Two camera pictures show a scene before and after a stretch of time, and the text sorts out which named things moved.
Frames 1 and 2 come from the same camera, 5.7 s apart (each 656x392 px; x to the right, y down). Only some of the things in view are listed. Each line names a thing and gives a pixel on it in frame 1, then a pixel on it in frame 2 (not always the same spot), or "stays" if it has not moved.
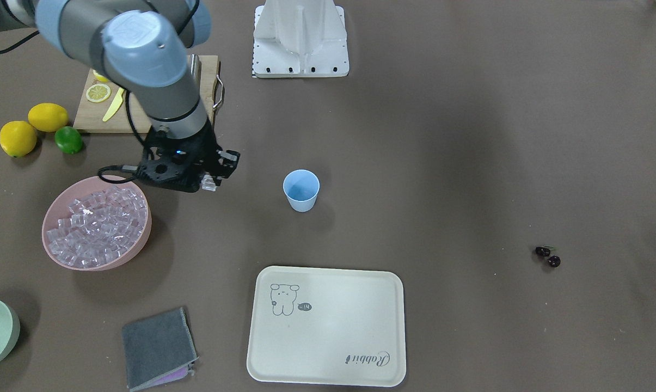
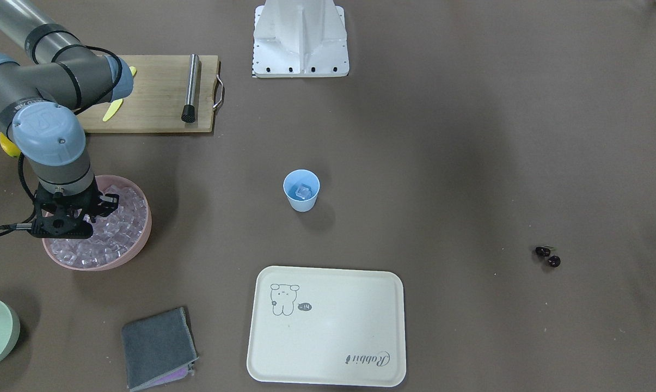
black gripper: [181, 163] → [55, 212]
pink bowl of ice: [93, 225] stays
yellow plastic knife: [115, 105] stays
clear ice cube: [208, 183] → [303, 191]
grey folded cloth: [159, 349] stays
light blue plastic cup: [301, 187] stays
